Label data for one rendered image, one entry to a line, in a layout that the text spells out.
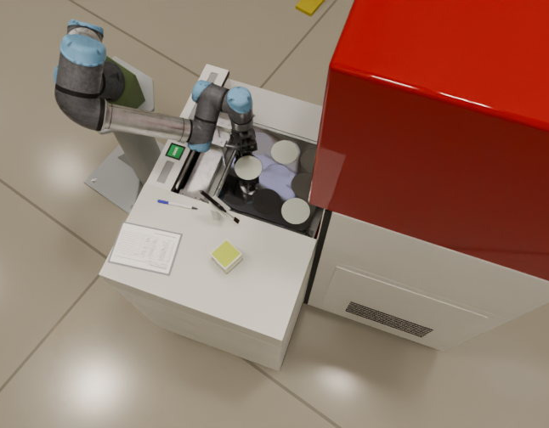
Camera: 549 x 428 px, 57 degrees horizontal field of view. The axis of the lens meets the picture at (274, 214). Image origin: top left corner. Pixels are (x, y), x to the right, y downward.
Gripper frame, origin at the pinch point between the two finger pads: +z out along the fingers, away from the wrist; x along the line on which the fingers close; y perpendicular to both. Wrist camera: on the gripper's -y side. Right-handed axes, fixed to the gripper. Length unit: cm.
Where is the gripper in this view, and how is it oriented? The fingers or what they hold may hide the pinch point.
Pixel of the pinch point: (244, 148)
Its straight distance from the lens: 188.9
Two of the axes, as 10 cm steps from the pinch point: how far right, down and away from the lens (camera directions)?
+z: 0.0, 3.9, 9.2
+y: 2.7, 8.9, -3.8
